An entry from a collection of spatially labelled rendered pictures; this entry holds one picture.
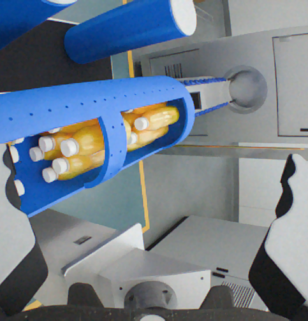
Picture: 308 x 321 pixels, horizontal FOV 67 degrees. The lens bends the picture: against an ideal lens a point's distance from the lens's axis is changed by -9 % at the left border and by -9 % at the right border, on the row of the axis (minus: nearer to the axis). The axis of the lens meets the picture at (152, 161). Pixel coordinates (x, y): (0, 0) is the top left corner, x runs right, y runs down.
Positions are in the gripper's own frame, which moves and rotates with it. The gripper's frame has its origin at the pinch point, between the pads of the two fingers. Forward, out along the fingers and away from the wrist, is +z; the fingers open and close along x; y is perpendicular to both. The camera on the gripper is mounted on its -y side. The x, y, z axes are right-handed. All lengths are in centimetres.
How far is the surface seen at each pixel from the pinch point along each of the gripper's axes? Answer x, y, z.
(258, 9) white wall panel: 205, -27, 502
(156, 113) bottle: 3, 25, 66
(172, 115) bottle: 9, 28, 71
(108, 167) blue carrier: -9.0, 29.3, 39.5
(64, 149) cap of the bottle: -18.8, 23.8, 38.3
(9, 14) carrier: -45, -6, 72
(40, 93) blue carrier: -22.8, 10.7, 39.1
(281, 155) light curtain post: 74, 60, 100
